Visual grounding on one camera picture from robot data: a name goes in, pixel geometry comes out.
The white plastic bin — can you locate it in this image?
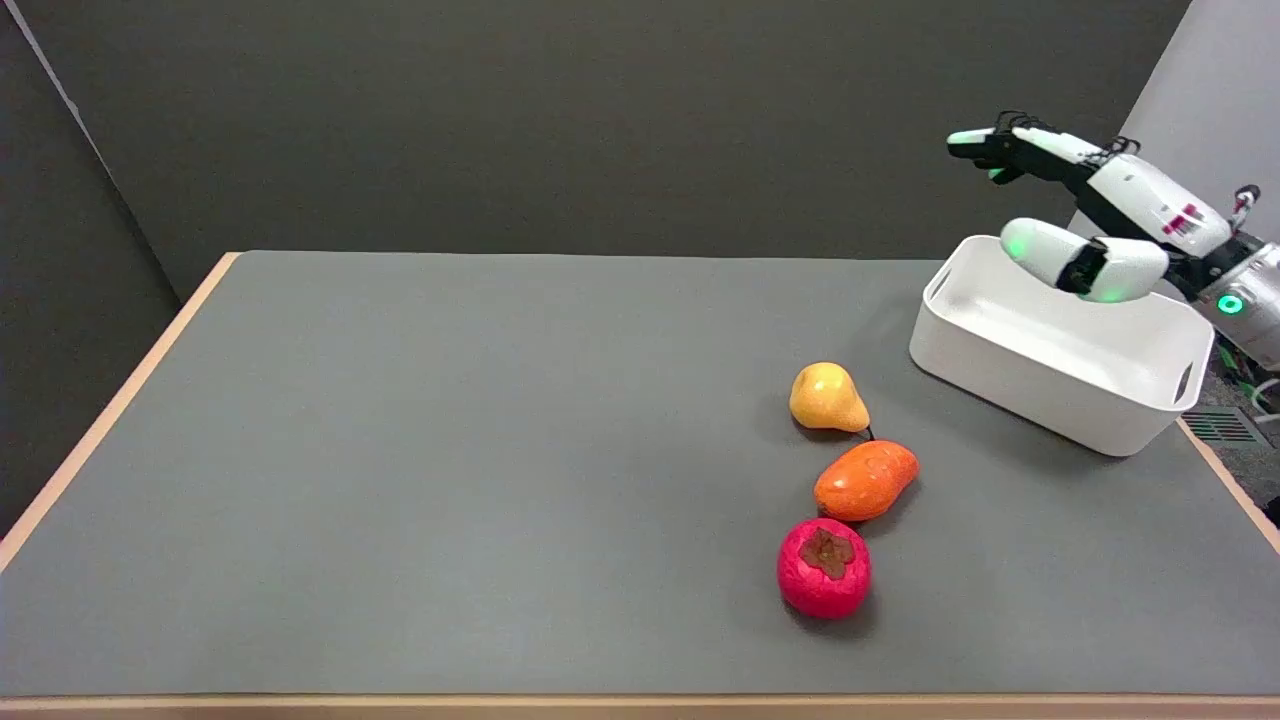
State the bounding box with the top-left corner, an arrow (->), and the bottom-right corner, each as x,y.
909,235 -> 1216,458

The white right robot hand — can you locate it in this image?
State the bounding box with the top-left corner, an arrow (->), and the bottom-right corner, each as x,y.
946,111 -> 1237,304

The red tomato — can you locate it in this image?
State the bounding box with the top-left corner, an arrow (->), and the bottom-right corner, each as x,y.
777,517 -> 872,620

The yellow pear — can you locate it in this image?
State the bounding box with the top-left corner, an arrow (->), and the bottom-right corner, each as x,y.
789,362 -> 872,434

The floor vent grille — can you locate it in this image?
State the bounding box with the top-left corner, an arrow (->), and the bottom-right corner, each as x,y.
1181,408 -> 1263,445

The orange mango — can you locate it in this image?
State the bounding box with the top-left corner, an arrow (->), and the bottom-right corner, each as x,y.
814,440 -> 920,523

